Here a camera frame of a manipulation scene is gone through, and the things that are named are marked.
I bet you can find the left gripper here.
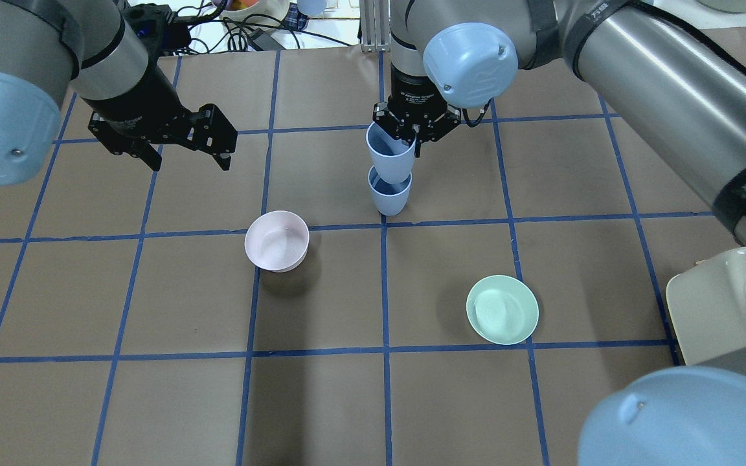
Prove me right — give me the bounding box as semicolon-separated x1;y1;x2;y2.
87;78;239;172

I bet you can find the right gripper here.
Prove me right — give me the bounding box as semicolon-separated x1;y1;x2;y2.
372;71;464;159

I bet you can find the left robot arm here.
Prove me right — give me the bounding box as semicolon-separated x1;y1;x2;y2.
0;1;238;186

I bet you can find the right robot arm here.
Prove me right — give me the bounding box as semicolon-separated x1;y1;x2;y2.
373;1;746;465

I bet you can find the pink bowl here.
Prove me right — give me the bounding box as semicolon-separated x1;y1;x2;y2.
245;210;310;272

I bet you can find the bowl of foam blocks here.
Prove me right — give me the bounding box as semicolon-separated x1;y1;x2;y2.
216;1;291;28

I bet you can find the green bowl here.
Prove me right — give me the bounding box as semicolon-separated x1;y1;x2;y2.
466;274;541;346

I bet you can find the cream toaster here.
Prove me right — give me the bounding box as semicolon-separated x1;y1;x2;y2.
665;247;746;365

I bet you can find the aluminium frame post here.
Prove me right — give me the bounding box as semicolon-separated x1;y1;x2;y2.
358;0;390;53

